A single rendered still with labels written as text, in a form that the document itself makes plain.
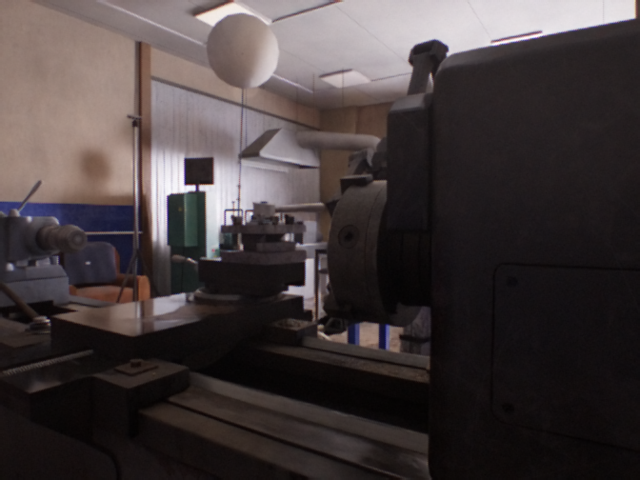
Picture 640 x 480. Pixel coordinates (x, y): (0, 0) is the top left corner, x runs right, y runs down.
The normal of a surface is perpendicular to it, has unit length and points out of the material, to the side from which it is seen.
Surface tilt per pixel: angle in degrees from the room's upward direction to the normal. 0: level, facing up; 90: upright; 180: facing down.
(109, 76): 90
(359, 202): 48
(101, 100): 90
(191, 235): 90
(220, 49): 111
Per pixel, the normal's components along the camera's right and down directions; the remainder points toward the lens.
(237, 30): 0.05, 0.11
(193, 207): 0.84, 0.02
